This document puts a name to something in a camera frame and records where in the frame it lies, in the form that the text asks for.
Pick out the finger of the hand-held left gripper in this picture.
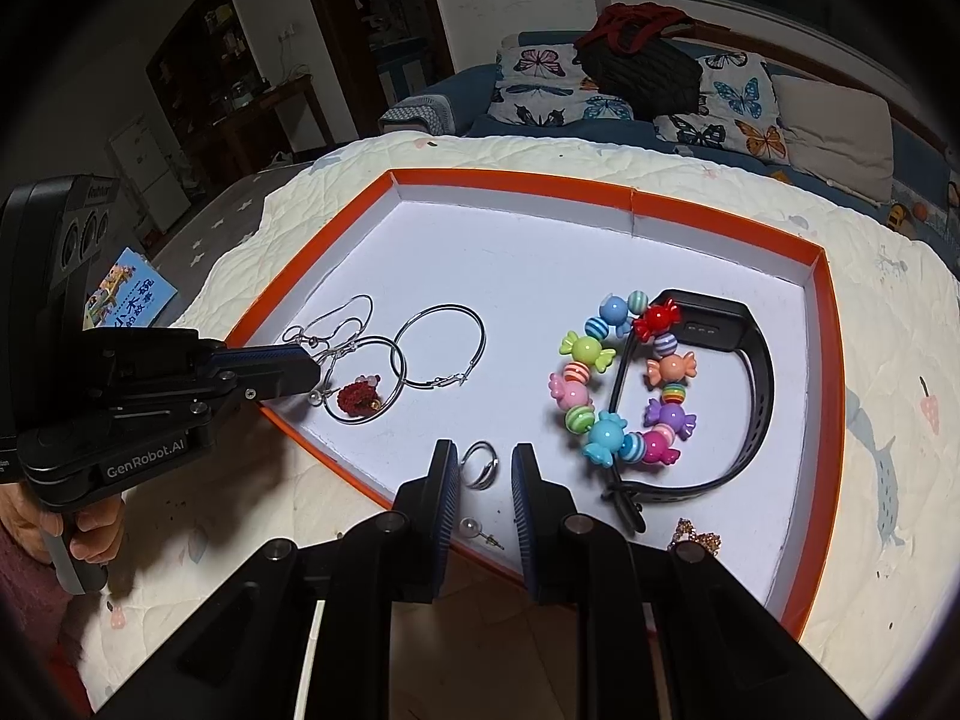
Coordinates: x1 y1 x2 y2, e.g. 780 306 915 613
196 343 320 382
210 371 322 422

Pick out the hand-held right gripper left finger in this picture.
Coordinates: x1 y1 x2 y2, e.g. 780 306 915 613
97 439 461 720

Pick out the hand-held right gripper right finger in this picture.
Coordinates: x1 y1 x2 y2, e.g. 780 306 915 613
510 444 863 720

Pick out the silver hoop earring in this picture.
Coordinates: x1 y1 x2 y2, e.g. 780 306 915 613
323 337 408 428
391 304 488 392

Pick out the silver ring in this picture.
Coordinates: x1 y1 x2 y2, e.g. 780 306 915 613
458 440 500 493

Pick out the red knit charm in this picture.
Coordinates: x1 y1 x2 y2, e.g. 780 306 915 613
335 376 386 416

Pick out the silver chain necklace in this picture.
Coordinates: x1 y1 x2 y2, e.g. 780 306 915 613
283 293 376 362

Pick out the gold ornament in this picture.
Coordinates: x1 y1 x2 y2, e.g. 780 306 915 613
669 516 723 558

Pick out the colourful candy bead bracelet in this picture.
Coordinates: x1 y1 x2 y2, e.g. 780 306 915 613
547 289 699 467

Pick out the orange-rimmed white tray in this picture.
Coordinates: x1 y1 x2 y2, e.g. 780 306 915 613
225 168 845 635

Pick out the black smart band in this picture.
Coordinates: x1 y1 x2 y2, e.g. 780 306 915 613
600 289 776 536

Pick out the person's left forearm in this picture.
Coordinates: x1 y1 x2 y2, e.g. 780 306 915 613
0 529 87 683

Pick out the person's left hand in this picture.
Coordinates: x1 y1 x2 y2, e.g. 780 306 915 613
0 484 125 566

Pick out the children's picture book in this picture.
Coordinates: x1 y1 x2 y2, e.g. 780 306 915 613
82 245 180 332

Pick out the grey star rug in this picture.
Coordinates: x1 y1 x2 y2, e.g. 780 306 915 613
141 157 320 302

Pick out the white appliance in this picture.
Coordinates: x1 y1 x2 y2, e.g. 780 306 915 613
108 112 193 224

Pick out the grey knit throw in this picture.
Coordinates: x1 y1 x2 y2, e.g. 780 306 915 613
378 94 460 137

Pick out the dark wooden cabinet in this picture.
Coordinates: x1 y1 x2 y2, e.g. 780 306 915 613
145 0 338 190

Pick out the blue sofa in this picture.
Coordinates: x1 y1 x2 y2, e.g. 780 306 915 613
377 28 960 248

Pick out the dark wooden door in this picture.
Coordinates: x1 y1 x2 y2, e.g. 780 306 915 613
292 0 452 115

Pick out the cream quilted blanket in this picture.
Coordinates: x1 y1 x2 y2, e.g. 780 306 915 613
75 130 960 715

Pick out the butterfly print pillow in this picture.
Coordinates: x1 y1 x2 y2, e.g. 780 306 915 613
490 45 640 128
651 51 791 165

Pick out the black knit garment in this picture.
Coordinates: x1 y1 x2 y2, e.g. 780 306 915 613
575 33 706 122

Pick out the beige pillow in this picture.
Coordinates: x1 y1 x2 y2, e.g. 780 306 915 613
770 75 896 205

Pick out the red garment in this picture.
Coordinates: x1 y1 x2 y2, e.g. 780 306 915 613
575 2 688 55

